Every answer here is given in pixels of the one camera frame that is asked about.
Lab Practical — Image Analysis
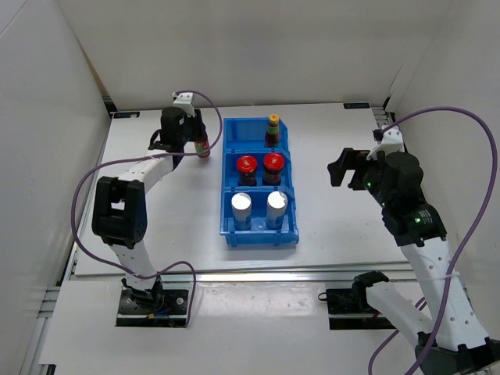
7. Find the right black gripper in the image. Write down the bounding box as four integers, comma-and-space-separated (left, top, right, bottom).
327, 148, 393, 209

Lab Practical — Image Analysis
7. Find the tall sauce bottle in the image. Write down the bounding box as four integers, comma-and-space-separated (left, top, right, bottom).
265, 113, 280, 148
194, 129, 210, 159

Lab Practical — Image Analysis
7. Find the red-lid sauce jar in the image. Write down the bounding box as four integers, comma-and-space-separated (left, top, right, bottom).
262, 152, 285, 186
237, 155, 258, 186

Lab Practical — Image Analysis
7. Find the silver can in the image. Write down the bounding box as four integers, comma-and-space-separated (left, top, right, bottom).
230, 192, 252, 230
266, 191, 288, 230

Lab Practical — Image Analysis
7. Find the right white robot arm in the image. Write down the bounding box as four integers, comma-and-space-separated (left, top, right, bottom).
326, 148, 499, 374

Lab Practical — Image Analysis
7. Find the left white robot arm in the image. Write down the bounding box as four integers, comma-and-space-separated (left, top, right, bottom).
91, 106, 209, 313

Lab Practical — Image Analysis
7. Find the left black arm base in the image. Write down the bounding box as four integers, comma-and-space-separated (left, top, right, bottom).
115, 283, 191, 328

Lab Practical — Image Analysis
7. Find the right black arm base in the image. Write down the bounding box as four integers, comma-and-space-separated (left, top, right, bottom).
317, 271, 394, 330

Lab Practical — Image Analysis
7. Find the blue three-compartment plastic bin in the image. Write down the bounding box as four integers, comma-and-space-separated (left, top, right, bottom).
220, 117, 299, 247

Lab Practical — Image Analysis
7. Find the right black table label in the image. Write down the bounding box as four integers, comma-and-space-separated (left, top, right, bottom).
343, 102, 370, 109

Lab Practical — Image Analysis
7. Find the black table label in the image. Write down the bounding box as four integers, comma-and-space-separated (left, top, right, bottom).
112, 111, 140, 119
343, 102, 370, 109

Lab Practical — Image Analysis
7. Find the left black table label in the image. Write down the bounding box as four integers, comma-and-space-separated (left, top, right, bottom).
112, 111, 140, 119

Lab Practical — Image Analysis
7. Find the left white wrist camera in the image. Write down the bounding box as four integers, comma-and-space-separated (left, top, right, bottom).
173, 91, 195, 117

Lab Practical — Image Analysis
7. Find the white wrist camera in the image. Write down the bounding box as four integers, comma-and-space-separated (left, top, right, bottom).
366, 125, 404, 160
173, 91, 195, 117

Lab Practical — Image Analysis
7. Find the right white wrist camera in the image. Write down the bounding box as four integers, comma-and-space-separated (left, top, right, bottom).
366, 125, 404, 160

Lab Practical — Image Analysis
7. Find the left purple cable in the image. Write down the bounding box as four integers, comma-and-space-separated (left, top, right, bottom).
71, 90, 224, 328

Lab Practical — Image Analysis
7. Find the purple cable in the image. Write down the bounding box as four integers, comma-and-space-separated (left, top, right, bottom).
71, 90, 224, 328
367, 106, 499, 375

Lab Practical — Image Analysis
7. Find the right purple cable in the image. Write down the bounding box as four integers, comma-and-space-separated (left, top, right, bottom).
367, 106, 499, 375

